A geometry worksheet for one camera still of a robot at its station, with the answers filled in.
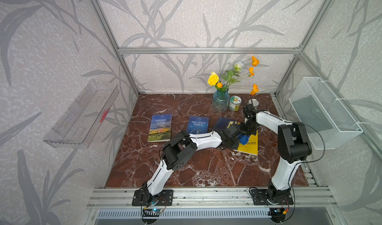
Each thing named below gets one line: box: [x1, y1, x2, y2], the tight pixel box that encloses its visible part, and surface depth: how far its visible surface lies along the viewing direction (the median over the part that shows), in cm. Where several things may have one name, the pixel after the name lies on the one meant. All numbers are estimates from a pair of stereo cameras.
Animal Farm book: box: [147, 113, 173, 143], surface depth 101 cm
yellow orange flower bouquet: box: [207, 55, 260, 96], surface depth 95 cm
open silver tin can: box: [247, 97, 260, 110], surface depth 110 cm
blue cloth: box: [237, 133, 250, 146], surface depth 91 cm
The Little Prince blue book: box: [187, 115, 210, 134], surface depth 104 cm
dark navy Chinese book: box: [214, 116, 236, 131], surface depth 104 cm
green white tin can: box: [228, 95, 242, 112], surface depth 109 cm
